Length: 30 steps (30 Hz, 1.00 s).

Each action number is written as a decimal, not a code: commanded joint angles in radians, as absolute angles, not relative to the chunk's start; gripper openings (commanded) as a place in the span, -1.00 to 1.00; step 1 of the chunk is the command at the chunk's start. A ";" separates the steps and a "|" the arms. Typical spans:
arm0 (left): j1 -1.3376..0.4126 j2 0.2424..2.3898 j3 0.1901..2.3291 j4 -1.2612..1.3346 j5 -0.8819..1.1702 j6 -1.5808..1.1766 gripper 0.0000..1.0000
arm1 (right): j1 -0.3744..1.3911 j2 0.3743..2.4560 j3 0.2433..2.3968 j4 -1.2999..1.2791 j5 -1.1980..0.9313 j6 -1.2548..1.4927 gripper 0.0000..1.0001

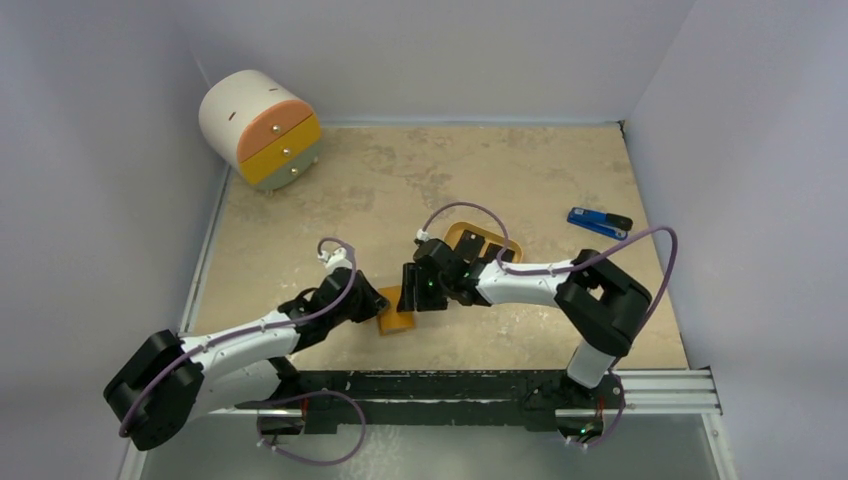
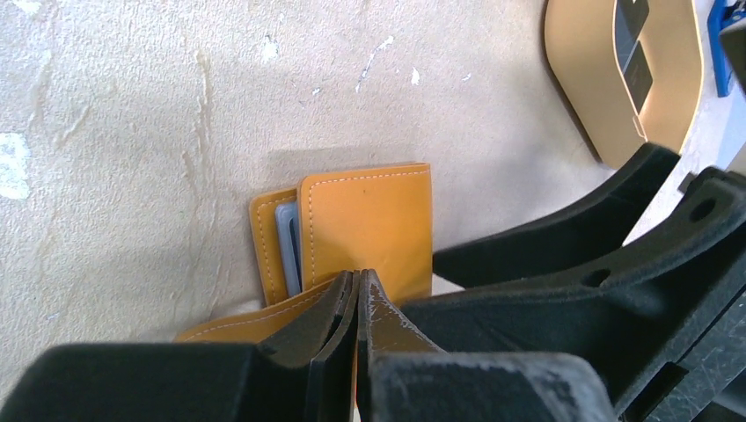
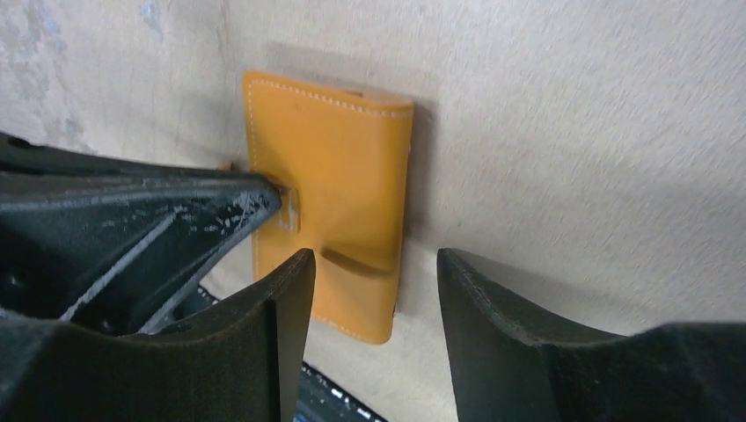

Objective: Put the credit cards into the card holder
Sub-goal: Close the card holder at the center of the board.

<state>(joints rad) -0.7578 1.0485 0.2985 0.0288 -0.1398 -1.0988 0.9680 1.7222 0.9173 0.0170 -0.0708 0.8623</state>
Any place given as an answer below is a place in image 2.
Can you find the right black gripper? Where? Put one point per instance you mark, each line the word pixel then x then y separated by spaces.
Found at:
pixel 661 319

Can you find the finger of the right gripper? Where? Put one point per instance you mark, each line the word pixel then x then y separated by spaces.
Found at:
pixel 587 229

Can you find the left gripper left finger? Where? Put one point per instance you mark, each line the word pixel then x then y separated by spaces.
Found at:
pixel 303 372

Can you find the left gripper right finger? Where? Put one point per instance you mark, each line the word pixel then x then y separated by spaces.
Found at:
pixel 404 376

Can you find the orange oval tray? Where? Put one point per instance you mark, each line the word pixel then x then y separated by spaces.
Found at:
pixel 581 48

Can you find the loose black credit card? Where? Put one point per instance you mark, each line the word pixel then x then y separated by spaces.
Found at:
pixel 638 76

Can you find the blue black stapler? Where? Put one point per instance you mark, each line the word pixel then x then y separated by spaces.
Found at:
pixel 726 32

